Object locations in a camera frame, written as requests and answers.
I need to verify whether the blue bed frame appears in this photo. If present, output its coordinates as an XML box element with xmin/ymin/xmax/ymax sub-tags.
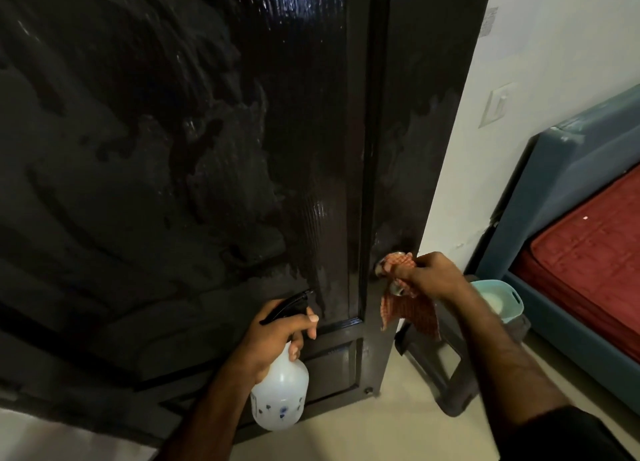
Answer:
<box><xmin>475</xmin><ymin>84</ymin><xmax>640</xmax><ymax>416</ymax></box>

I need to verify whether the person's right forearm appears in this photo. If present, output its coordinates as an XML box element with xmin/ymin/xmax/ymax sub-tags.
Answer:
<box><xmin>445</xmin><ymin>288</ymin><xmax>571</xmax><ymax>429</ymax></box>

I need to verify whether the person's left hand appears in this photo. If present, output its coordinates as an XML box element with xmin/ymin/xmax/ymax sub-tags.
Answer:
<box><xmin>227</xmin><ymin>299</ymin><xmax>320</xmax><ymax>386</ymax></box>

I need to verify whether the printed wall notice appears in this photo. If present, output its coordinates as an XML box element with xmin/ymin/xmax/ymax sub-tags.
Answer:
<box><xmin>477</xmin><ymin>0</ymin><xmax>551</xmax><ymax>59</ymax></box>

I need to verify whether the person's left forearm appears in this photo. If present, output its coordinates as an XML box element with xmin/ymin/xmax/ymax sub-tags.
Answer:
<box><xmin>155</xmin><ymin>365</ymin><xmax>261</xmax><ymax>461</ymax></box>

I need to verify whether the person's right hand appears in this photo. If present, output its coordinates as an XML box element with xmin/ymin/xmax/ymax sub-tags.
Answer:
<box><xmin>389</xmin><ymin>251</ymin><xmax>473</xmax><ymax>306</ymax></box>

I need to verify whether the orange checked cloth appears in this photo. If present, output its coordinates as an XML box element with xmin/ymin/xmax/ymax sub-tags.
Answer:
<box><xmin>377</xmin><ymin>252</ymin><xmax>442</xmax><ymax>342</ymax></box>

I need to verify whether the light green tray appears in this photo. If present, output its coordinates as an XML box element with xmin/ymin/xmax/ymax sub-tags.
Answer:
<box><xmin>469</xmin><ymin>279</ymin><xmax>525</xmax><ymax>325</ymax></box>

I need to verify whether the white single wall switch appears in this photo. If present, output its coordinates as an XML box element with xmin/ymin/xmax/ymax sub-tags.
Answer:
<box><xmin>479</xmin><ymin>81</ymin><xmax>519</xmax><ymax>129</ymax></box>

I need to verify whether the white spray bottle black trigger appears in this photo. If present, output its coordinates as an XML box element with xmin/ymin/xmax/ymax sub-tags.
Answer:
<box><xmin>249</xmin><ymin>289</ymin><xmax>316</xmax><ymax>432</ymax></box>

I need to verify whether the red quilted mattress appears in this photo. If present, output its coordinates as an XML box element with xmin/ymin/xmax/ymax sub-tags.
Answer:
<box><xmin>512</xmin><ymin>164</ymin><xmax>640</xmax><ymax>364</ymax></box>

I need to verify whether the dark plastic stool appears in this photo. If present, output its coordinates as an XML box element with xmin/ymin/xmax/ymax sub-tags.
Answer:
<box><xmin>395</xmin><ymin>274</ymin><xmax>532</xmax><ymax>418</ymax></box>

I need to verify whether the black right sleeve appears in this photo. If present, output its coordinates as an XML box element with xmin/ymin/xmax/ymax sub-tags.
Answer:
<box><xmin>495</xmin><ymin>405</ymin><xmax>636</xmax><ymax>461</ymax></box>

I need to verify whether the silver door knob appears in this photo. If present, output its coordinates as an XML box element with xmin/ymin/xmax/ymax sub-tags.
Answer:
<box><xmin>375</xmin><ymin>252</ymin><xmax>411</xmax><ymax>296</ymax></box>

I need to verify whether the black wooden door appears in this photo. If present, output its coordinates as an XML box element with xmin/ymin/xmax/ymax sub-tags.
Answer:
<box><xmin>0</xmin><ymin>0</ymin><xmax>496</xmax><ymax>449</ymax></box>

